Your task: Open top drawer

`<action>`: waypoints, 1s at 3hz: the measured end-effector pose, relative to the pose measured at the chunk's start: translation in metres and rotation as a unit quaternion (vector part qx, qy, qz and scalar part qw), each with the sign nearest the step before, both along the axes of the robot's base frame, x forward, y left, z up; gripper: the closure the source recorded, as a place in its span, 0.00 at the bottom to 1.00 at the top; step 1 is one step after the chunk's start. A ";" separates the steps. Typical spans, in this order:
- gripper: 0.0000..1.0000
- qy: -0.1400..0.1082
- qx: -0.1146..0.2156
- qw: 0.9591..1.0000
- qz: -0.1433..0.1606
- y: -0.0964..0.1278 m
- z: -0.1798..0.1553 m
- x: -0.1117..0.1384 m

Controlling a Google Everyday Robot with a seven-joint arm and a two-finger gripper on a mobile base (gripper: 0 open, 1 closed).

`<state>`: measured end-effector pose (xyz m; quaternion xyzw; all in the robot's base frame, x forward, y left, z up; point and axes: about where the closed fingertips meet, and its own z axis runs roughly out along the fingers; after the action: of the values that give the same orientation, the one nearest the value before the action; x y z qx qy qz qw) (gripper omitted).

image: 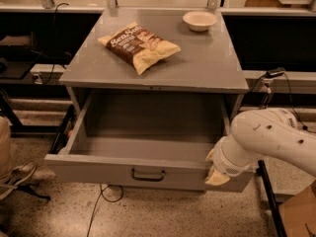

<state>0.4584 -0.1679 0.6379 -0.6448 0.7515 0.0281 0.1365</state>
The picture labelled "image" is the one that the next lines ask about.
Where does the black hanging cable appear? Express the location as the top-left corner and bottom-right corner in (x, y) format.
(42, 1), (71, 85)

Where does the grey sneaker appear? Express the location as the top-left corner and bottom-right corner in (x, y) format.
(0, 162), (37, 200)

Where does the black power adapter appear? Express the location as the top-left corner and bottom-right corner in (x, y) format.
(266, 67), (285, 78)

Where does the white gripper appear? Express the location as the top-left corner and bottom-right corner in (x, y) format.
(205, 135), (263, 186)

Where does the cardboard box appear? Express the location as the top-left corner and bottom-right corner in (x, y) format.
(278, 181), (316, 237)

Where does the grey top drawer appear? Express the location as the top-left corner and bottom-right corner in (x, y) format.
(43, 90), (256, 194)

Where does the grey drawer cabinet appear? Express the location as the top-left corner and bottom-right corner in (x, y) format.
(58, 7), (250, 140)

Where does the sea salt chips bag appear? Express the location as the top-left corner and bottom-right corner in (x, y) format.
(98, 22), (181, 75)

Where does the black metal bar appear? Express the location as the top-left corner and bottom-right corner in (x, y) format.
(257, 160), (287, 237)

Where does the white bowl on cabinet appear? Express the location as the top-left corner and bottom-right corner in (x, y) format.
(183, 11), (217, 32)

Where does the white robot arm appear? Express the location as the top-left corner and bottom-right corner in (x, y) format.
(205, 108), (316, 186)

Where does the black floor cable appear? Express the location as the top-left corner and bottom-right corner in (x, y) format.
(86, 183), (124, 237)

